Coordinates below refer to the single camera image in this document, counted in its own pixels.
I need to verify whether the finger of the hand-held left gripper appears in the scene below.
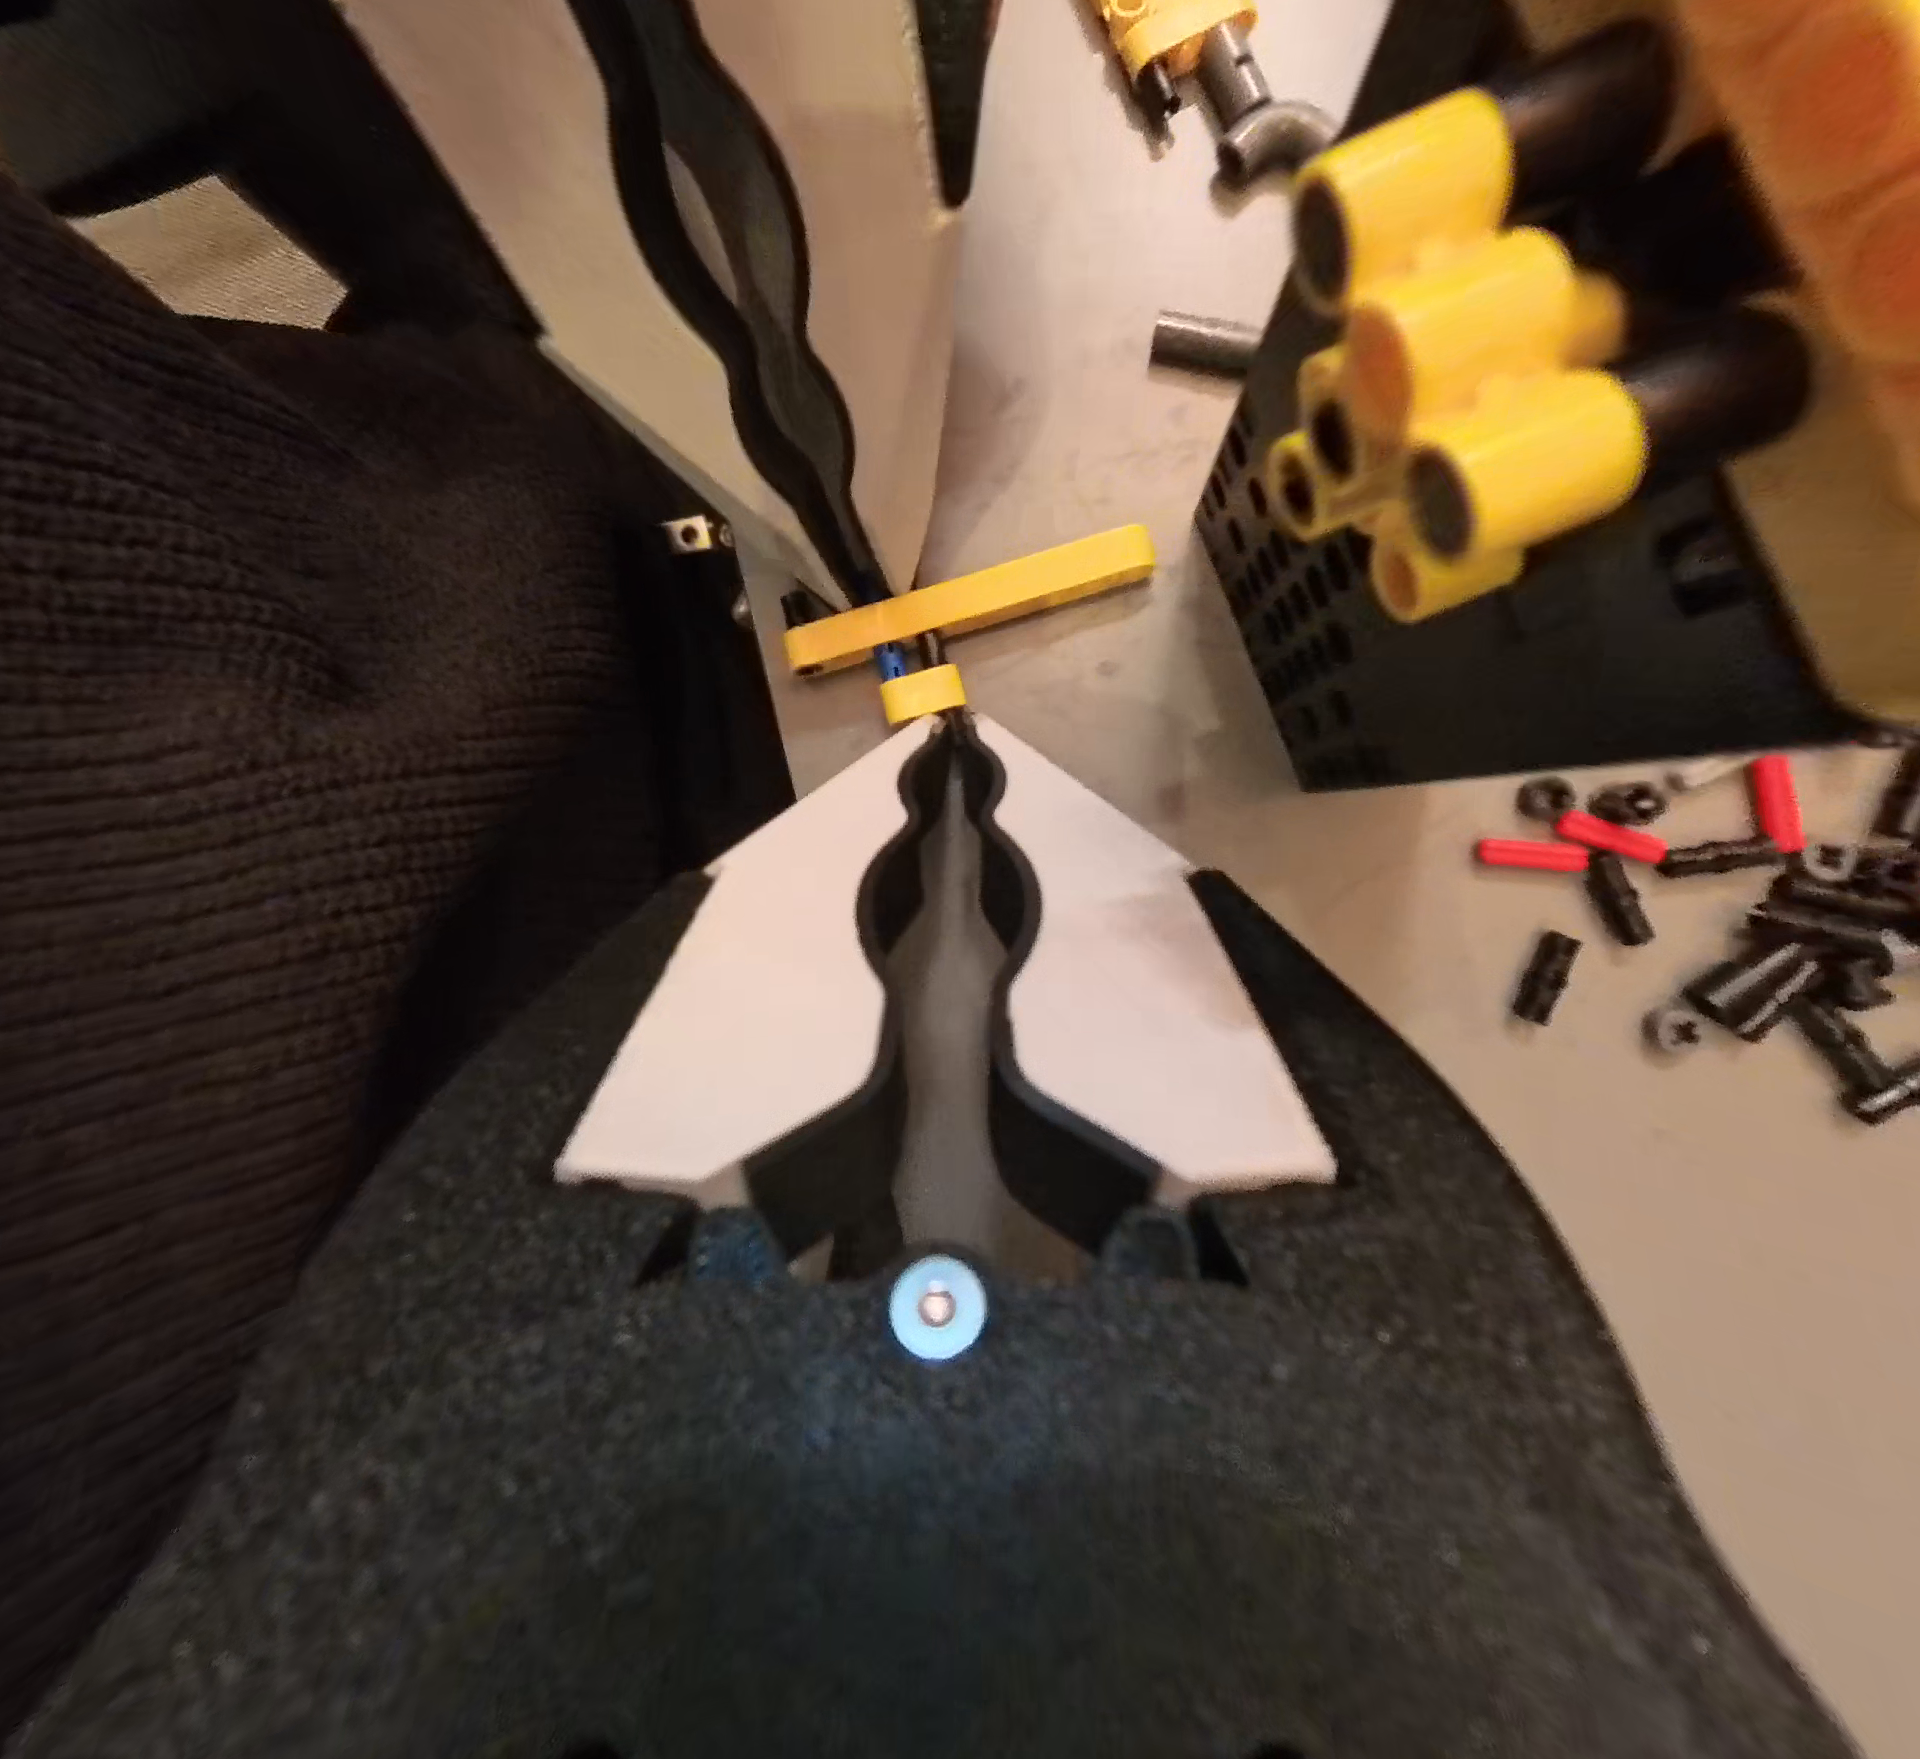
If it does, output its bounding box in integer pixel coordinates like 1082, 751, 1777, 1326
294, 0, 888, 613
668, 0, 964, 597

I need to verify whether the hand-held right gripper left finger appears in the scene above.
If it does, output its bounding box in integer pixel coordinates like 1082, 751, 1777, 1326
552, 715, 961, 1251

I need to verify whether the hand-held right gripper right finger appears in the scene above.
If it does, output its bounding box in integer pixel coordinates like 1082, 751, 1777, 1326
959, 715, 1340, 1243

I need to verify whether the long yellow beam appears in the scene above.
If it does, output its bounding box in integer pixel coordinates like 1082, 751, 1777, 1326
782, 522, 1161, 678

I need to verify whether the black rectangular block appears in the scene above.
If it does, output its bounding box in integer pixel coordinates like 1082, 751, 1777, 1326
1197, 0, 1920, 793

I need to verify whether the yellow toy brick assembly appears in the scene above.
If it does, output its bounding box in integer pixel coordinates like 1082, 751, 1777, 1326
1267, 0, 1920, 726

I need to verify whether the grey elbow connector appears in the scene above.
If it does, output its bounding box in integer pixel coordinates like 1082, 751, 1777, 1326
1200, 19, 1340, 189

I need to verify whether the dark grey axle pin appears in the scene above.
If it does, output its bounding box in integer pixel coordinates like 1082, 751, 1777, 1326
1149, 311, 1259, 375

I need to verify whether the pile of black red pins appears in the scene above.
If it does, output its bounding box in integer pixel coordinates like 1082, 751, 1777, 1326
1474, 751, 1920, 1127

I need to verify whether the person's dark sweater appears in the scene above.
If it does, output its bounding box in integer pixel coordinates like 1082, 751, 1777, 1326
0, 175, 798, 1701

